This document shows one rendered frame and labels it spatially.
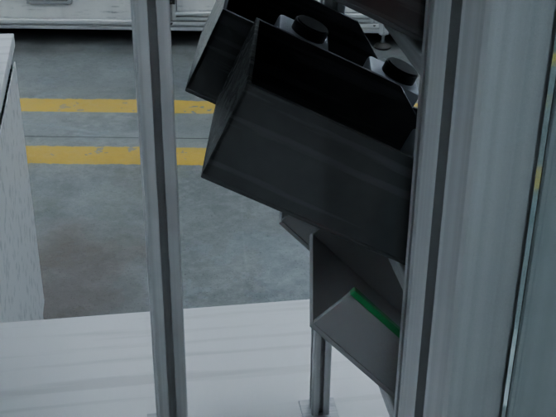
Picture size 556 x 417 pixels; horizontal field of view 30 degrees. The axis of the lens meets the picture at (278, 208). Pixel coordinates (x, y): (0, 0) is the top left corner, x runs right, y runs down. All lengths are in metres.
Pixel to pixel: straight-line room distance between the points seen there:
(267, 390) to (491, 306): 1.01
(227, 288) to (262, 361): 1.71
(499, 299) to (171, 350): 0.50
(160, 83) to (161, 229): 0.10
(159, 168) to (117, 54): 4.08
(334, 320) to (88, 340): 0.60
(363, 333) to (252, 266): 2.30
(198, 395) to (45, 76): 3.38
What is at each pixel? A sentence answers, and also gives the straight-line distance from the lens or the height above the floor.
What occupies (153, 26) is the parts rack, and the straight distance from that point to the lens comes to 0.59.
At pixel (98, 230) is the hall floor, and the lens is 3.27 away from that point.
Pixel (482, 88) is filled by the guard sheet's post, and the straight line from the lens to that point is 0.18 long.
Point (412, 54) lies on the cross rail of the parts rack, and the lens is 0.67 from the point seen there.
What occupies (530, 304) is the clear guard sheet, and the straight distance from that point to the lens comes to 0.20.
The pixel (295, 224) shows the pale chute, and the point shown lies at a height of 1.18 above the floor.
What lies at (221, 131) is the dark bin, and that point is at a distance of 0.68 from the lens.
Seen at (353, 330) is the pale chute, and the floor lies 1.18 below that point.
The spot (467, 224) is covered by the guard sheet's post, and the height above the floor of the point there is 1.52.
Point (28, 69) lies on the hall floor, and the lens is 4.59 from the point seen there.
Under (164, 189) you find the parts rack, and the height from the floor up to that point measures 1.32.
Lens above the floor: 1.62
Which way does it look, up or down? 29 degrees down
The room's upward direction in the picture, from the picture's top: straight up
